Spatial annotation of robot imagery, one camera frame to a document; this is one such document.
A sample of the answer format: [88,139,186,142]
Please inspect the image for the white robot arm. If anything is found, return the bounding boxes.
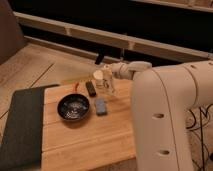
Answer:
[112,60,213,171]

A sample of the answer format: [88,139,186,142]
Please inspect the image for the black hanging clip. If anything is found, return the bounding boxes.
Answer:
[95,51,105,65]

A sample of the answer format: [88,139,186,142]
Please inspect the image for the black rectangular block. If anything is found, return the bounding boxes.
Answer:
[85,81,96,97]

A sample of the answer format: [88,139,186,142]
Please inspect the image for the blue sponge block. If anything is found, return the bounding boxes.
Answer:
[95,98,107,116]

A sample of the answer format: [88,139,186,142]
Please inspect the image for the black frying pan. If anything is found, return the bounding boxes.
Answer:
[57,83,90,122]

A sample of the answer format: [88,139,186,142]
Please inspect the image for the wooden cutting board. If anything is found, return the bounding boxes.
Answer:
[41,80,137,171]

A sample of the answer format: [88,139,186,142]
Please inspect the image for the dark grey mat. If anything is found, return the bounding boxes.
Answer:
[0,84,55,171]

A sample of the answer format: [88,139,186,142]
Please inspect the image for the white shelf rail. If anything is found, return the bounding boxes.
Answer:
[14,12,213,62]

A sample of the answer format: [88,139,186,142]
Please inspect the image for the black cables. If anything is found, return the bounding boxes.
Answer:
[185,104,213,171]

